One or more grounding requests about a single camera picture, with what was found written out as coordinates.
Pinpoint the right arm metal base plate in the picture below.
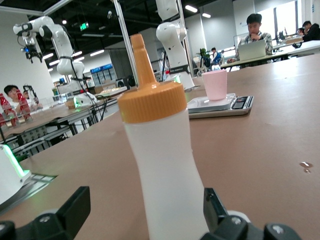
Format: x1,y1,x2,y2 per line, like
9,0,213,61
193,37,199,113
0,172,59,216

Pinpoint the silver digital kitchen scale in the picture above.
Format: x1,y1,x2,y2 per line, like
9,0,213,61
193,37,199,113
186,92,255,120

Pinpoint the pink plastic cup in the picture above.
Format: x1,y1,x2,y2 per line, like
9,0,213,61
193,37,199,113
201,69,228,101

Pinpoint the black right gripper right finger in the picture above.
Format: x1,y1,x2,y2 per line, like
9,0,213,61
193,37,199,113
199,187,305,240

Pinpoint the brown covered work table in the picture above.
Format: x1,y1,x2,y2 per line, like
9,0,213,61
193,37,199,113
0,92,121,151

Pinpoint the person in black jacket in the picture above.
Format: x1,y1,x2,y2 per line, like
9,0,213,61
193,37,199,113
296,20,320,43

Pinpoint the white sauce bottle orange cap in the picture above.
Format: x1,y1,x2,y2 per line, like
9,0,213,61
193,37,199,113
117,33,211,240

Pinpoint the man in plaid shirt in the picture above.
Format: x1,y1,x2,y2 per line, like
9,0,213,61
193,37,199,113
234,12,274,62

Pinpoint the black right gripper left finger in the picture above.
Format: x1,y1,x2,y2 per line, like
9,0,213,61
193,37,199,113
0,186,91,240

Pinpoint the blue topped display fridge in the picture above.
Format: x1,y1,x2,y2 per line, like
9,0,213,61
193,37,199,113
89,63,118,88

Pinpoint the green potted plant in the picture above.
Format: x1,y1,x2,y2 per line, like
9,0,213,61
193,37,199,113
198,47,211,62

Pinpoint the silver laptop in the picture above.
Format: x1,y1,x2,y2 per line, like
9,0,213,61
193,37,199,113
237,39,267,62

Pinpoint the brown table cover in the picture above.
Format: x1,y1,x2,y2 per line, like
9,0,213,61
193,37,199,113
0,53,320,240

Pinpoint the aluminium frame post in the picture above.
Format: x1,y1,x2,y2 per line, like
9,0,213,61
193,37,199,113
112,0,139,89

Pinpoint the small water drop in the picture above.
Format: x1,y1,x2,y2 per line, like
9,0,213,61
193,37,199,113
299,161,314,174

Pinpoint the man with glasses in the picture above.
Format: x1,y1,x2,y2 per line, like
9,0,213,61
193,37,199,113
3,84,44,116

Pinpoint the seated person in blue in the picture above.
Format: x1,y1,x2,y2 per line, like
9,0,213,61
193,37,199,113
209,47,224,66

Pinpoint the black gripper with blue light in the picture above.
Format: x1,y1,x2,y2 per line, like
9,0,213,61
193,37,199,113
21,37,44,64

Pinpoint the white office desk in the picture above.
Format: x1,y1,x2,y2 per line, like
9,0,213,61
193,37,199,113
219,39,320,70

